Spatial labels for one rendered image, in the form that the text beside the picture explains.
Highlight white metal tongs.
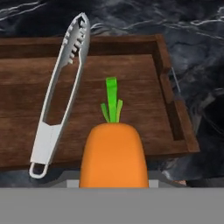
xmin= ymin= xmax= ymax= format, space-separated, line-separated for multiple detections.
xmin=28 ymin=11 xmax=91 ymax=179

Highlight orange carrot with green top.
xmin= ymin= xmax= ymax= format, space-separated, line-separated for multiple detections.
xmin=79 ymin=76 xmax=150 ymax=189

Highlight brown wooden tray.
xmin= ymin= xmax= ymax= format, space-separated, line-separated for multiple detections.
xmin=0 ymin=33 xmax=201 ymax=172

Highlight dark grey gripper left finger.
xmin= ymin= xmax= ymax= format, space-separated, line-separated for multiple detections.
xmin=43 ymin=170 xmax=82 ymax=189

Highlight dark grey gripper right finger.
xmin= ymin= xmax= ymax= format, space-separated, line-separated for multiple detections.
xmin=147 ymin=171 xmax=186 ymax=189

